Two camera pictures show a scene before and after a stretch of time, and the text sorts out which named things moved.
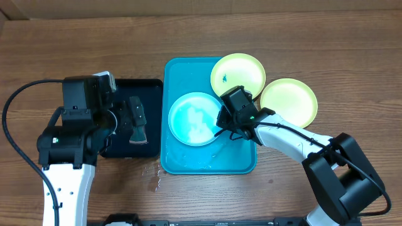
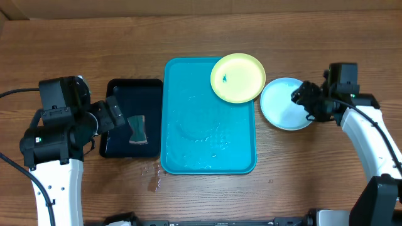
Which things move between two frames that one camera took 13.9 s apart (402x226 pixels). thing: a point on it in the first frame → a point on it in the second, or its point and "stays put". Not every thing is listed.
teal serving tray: x=222 y=156 stays put
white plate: x=193 y=117 → x=278 y=107
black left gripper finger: x=137 y=110 → x=115 y=111
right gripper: x=224 y=123 → x=303 y=96
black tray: x=150 y=92 stays put
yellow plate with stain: x=237 y=69 stays put
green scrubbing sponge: x=139 y=135 stays put
